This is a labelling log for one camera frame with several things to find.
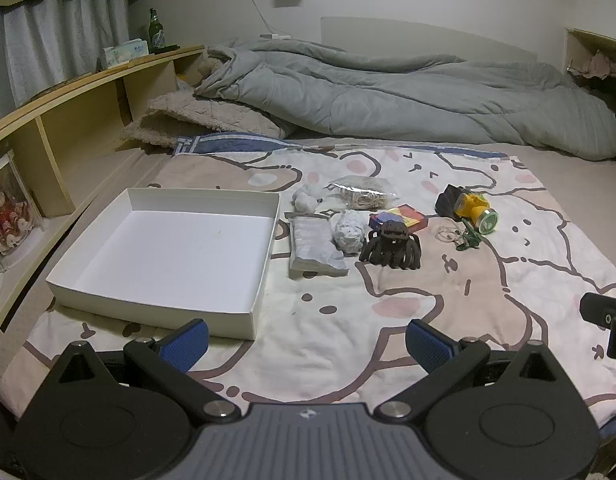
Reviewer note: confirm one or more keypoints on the wooden bedside shelf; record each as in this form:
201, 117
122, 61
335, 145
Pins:
53, 130

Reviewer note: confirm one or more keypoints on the beige fuzzy blanket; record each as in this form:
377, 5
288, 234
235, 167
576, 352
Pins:
198, 115

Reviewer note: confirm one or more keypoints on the bag of rubber bands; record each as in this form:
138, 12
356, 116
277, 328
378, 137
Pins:
363, 194

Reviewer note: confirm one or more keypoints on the brown hair claw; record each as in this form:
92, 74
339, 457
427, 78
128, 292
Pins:
390, 247

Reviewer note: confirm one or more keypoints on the grey duvet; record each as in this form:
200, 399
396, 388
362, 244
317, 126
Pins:
387, 95

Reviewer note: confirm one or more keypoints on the colourful card box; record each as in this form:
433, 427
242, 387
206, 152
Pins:
405, 215

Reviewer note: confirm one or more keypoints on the beige bed sheet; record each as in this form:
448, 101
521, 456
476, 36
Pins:
562, 157

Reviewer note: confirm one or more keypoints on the dark flat tray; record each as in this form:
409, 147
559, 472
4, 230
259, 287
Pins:
53, 89

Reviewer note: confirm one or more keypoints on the bear printed blanket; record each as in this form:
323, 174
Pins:
437, 300

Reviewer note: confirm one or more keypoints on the white patterned bag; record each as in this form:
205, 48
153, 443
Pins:
349, 232

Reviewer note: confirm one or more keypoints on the white cardboard box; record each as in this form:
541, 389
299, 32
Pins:
188, 250

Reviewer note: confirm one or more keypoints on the grey foil packet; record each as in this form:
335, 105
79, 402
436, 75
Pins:
313, 245

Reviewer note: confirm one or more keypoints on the wooden side shelf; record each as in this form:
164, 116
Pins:
595, 42

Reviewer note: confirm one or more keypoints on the white cotton ball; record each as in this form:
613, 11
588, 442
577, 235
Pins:
307, 199

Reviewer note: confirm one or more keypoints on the clear box with teddy bear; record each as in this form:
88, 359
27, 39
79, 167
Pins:
8, 215

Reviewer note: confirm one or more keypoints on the pink clothes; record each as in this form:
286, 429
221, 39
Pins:
597, 65

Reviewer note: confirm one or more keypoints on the small green clip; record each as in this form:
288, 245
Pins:
468, 242

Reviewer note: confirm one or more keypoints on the white charger plug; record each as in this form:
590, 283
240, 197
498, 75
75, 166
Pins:
277, 37

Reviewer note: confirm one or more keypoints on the tissue box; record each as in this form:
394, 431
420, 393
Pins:
125, 53

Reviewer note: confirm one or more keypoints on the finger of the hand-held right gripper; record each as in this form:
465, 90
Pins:
600, 307

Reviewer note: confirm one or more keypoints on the grey curtain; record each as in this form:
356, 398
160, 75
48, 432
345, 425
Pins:
53, 45

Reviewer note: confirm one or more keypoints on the green glass bottle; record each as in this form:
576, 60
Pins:
153, 30

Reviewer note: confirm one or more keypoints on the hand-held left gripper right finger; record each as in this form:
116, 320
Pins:
428, 345

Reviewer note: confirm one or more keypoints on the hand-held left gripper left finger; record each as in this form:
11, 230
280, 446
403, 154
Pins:
185, 345

